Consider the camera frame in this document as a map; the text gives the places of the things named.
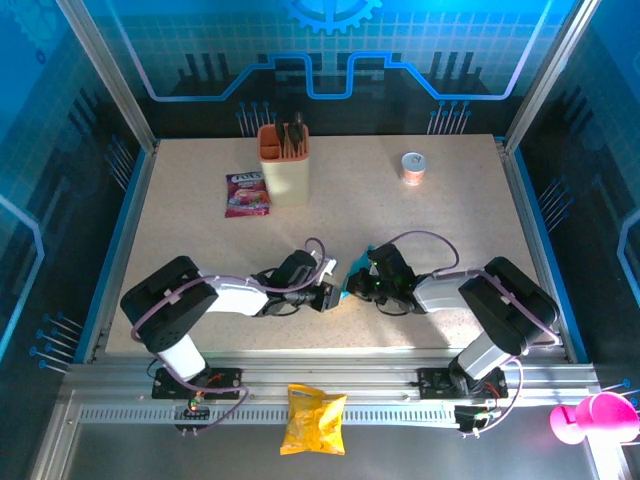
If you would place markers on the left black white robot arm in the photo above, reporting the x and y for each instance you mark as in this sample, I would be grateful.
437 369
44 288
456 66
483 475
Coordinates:
165 300

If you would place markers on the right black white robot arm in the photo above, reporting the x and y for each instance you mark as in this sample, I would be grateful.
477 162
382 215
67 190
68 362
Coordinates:
510 305

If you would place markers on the magenta candy bag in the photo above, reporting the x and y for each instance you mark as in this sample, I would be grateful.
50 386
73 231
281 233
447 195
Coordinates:
246 195

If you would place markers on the beige utensil holder orange rim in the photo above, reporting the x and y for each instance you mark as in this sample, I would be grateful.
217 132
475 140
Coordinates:
285 175

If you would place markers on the yellow chips bag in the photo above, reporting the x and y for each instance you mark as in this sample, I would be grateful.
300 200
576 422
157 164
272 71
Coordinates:
314 422

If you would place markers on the small can orange label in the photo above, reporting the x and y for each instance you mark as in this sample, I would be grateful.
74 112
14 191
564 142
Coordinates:
413 169

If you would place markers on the right small circuit board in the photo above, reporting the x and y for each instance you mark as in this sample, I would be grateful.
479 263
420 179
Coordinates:
472 417

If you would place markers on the small circuit board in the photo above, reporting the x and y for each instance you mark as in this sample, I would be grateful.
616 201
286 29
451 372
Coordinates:
472 417
192 411

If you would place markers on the left small circuit board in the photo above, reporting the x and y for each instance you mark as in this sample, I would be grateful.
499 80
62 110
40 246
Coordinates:
192 411

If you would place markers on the pink plastic cup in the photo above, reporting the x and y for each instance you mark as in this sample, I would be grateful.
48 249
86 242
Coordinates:
600 417

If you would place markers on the aluminium front frame rail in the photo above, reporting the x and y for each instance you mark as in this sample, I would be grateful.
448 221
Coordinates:
325 367

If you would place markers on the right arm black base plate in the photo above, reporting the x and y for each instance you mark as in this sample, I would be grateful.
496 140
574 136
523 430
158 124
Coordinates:
435 384

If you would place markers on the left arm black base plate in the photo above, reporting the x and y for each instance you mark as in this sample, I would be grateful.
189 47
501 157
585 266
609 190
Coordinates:
225 385

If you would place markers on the right aluminium corner post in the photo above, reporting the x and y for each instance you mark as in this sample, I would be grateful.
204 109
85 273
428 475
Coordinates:
550 75

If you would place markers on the aluminium corner post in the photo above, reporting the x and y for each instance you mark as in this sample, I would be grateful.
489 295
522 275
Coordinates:
550 75
107 75

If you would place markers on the left aluminium corner post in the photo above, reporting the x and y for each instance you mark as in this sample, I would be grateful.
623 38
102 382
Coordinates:
107 75

